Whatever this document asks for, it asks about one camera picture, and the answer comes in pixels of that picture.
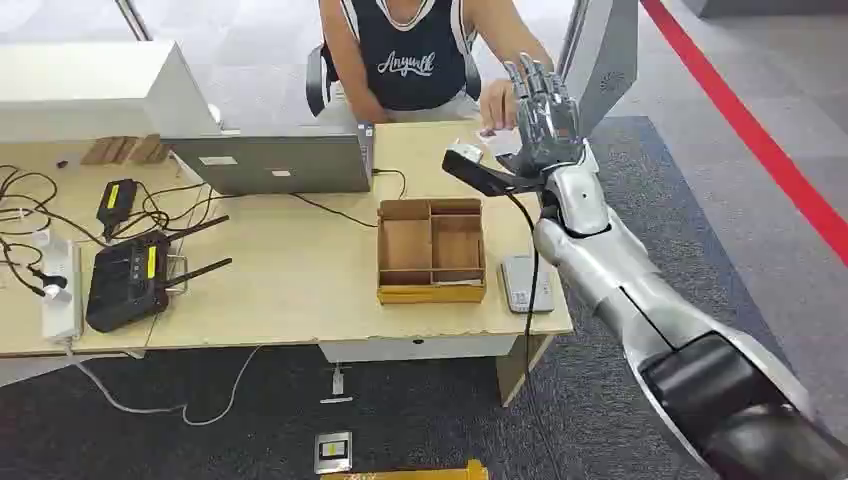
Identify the wooden blocks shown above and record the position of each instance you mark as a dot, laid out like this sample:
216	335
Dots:
126	151

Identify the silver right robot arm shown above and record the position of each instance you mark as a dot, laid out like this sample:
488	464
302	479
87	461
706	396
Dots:
662	298

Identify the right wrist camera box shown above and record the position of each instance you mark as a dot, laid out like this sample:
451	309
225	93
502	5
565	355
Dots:
478	173

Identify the yellow wooden box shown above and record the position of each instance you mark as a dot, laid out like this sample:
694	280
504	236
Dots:
411	474

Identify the wooden card box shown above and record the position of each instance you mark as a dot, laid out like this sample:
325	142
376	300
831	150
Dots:
430	255

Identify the white box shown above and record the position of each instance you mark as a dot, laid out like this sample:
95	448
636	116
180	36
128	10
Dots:
93	89

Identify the small black yellow-labelled device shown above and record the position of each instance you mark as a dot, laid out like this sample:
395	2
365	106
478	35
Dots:
116	202

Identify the black router with antennas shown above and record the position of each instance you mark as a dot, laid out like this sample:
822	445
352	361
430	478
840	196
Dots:
126	281

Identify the grey partition panel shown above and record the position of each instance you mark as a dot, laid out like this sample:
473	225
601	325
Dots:
603	60

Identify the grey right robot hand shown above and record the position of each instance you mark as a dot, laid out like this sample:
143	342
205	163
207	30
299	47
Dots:
548	129

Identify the grey laptop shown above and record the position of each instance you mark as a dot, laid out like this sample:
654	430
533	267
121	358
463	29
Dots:
278	162

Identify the pale wooden desk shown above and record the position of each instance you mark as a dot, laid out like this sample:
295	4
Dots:
298	278

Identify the person's left hand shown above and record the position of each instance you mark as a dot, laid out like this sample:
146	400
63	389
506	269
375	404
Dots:
498	104

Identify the person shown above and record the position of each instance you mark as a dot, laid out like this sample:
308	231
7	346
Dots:
411	60

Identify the grey floor socket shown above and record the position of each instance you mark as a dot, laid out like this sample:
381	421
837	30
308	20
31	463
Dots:
333	452

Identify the white card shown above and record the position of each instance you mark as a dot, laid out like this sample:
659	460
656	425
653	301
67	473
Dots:
505	142

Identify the white power strip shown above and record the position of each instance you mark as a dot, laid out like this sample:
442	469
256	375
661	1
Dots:
61	298

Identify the grey phone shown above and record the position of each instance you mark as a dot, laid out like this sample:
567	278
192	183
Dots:
518	285

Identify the white desk bracket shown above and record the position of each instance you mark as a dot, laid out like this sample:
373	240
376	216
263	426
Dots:
337	384

